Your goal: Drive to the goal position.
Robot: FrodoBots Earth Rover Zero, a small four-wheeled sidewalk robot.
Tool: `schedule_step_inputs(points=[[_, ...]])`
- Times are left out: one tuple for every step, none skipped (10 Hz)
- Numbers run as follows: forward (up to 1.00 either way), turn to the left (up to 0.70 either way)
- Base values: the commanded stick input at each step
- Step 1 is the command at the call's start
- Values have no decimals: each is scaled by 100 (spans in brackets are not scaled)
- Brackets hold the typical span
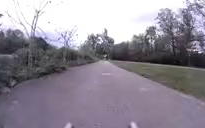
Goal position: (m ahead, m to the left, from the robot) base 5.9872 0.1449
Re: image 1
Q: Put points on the distant cluster of trees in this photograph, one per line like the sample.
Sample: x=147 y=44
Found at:
x=98 y=45

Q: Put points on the grey asphalt path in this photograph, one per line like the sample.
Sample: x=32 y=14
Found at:
x=100 y=96

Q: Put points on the bare thin tree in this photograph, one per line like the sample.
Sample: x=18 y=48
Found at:
x=32 y=36
x=66 y=43

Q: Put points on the row of trees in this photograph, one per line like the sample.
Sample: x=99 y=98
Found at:
x=170 y=43

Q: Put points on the mown grass strip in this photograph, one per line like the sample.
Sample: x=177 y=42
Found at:
x=176 y=76

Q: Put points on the wild bushes beside path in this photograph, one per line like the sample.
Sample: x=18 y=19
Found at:
x=26 y=63

